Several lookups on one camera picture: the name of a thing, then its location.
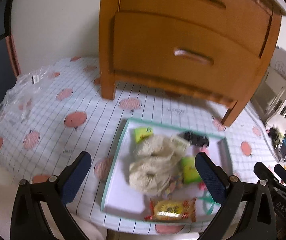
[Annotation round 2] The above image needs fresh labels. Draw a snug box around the cream lace fabric bundle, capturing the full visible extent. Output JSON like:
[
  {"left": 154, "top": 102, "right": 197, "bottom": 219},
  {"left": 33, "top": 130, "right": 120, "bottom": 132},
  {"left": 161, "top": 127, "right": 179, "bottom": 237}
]
[{"left": 128, "top": 134, "right": 185, "bottom": 196}]

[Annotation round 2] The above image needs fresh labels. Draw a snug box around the wooden nightstand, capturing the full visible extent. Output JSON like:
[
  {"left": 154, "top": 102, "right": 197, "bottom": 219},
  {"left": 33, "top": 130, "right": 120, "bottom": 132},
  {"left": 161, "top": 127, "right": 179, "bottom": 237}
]
[{"left": 99, "top": 0, "right": 286, "bottom": 127}]

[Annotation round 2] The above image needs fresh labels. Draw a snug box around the white grid pomegranate mat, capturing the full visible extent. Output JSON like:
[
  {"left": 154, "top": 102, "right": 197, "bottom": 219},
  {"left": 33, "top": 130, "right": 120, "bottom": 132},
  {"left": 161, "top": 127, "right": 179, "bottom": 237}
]
[{"left": 0, "top": 57, "right": 276, "bottom": 235}]

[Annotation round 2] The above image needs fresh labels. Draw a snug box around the black toy car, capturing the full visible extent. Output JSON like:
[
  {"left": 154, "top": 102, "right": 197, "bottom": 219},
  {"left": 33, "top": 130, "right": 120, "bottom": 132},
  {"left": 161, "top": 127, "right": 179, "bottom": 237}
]
[{"left": 179, "top": 131, "right": 210, "bottom": 147}]

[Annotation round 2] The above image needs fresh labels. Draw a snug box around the colourful plastic block toy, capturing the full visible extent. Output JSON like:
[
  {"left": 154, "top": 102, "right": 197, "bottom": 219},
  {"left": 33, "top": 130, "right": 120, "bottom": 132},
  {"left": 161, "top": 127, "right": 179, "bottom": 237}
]
[{"left": 198, "top": 181, "right": 207, "bottom": 191}]

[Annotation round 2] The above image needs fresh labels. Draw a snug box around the wooden drawer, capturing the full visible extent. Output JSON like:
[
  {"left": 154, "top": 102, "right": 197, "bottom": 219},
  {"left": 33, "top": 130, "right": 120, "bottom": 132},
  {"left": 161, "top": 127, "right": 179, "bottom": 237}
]
[
  {"left": 120, "top": 0, "right": 270, "bottom": 56},
  {"left": 113, "top": 12, "right": 260, "bottom": 100}
]

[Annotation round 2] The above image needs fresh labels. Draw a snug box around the green plastic toy figure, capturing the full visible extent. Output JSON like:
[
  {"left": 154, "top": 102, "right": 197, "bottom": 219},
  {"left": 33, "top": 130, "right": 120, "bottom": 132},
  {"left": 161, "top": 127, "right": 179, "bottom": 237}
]
[{"left": 198, "top": 190, "right": 220, "bottom": 216}]

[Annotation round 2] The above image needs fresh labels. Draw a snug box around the cream plastic clip holder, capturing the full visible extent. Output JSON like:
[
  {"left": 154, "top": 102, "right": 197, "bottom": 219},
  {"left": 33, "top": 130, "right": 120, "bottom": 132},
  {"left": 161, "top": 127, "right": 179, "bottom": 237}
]
[{"left": 170, "top": 136, "right": 191, "bottom": 156}]

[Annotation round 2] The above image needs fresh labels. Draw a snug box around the green tissue pack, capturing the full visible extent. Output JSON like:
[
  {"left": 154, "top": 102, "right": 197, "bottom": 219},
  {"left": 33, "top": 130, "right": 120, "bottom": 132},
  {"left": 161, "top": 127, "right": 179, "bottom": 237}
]
[
  {"left": 134, "top": 127, "right": 153, "bottom": 144},
  {"left": 180, "top": 156, "right": 202, "bottom": 185}
]

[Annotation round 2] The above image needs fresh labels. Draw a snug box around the pastel braided rope scrunchie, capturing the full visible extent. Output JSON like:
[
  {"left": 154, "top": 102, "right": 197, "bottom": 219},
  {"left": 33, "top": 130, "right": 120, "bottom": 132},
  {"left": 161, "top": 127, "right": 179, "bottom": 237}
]
[{"left": 163, "top": 173, "right": 183, "bottom": 199}]

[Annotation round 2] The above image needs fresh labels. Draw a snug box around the yellow red snack packet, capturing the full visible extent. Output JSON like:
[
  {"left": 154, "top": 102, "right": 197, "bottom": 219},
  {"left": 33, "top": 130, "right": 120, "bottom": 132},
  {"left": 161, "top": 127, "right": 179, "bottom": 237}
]
[{"left": 144, "top": 198, "right": 197, "bottom": 223}]

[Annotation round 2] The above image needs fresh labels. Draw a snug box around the teal rimmed white tray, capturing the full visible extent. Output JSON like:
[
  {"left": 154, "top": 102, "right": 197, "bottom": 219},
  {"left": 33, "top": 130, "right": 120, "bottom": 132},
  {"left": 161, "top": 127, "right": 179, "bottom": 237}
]
[{"left": 100, "top": 117, "right": 233, "bottom": 224}]

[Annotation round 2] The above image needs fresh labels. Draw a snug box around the white side table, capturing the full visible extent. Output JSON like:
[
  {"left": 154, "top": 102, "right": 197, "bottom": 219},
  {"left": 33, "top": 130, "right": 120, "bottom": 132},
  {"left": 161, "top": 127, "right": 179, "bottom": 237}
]
[{"left": 251, "top": 46, "right": 286, "bottom": 122}]

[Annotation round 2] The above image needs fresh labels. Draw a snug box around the clear plastic bag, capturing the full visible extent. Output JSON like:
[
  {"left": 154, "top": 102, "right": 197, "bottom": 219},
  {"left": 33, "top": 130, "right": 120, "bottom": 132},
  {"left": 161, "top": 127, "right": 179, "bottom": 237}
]
[{"left": 0, "top": 66, "right": 55, "bottom": 123}]

